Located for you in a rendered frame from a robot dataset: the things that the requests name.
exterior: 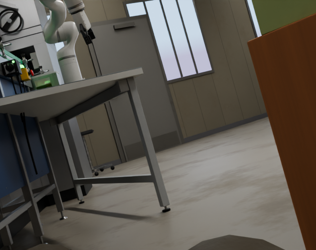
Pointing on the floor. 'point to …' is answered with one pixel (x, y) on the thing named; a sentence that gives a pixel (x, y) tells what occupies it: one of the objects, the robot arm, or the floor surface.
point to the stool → (89, 154)
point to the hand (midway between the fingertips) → (90, 39)
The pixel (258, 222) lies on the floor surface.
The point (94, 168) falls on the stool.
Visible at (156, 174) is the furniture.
